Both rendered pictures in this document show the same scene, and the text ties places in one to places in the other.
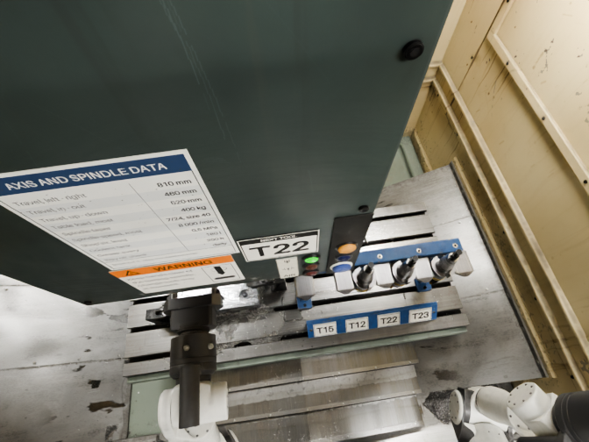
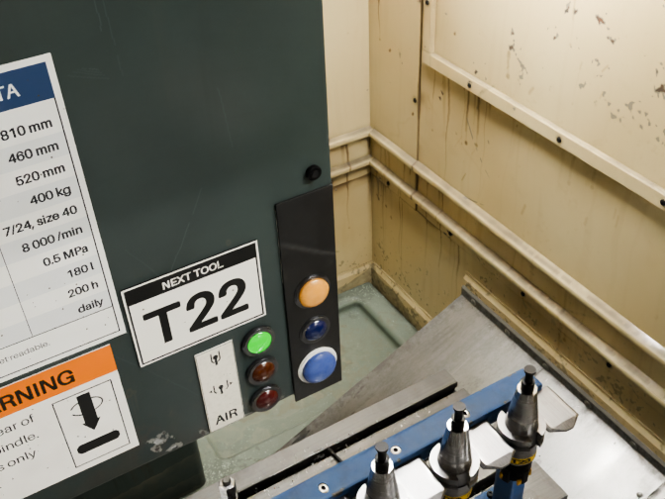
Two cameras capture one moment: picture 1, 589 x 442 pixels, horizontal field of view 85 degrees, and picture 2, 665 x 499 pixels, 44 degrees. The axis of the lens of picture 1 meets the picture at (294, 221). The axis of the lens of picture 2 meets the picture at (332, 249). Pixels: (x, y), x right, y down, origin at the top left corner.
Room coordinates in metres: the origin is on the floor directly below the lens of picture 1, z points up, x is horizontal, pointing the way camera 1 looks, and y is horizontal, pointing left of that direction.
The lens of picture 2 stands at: (-0.26, 0.12, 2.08)
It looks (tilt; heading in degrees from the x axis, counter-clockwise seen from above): 38 degrees down; 335
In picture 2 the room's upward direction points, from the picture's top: 3 degrees counter-clockwise
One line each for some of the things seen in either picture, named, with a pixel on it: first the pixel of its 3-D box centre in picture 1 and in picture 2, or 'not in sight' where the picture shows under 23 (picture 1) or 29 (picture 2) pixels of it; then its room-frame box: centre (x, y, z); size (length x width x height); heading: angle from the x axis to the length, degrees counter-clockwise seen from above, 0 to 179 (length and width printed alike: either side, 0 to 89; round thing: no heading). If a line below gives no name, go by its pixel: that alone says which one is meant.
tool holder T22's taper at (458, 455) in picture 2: (408, 267); (455, 443); (0.26, -0.29, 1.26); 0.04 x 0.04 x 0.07
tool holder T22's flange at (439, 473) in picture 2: (402, 273); (453, 465); (0.26, -0.29, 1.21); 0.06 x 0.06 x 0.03
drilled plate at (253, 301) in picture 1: (216, 279); not in sight; (0.36, 0.29, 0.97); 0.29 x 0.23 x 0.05; 93
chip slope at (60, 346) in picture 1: (82, 320); not in sight; (0.31, 0.90, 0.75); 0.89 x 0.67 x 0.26; 3
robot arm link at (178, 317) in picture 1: (193, 327); not in sight; (0.12, 0.23, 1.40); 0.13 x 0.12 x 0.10; 93
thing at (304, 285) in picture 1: (304, 287); not in sight; (0.24, -0.01, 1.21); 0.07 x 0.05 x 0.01; 3
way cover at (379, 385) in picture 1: (305, 396); not in sight; (-0.04, 0.02, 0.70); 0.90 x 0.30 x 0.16; 93
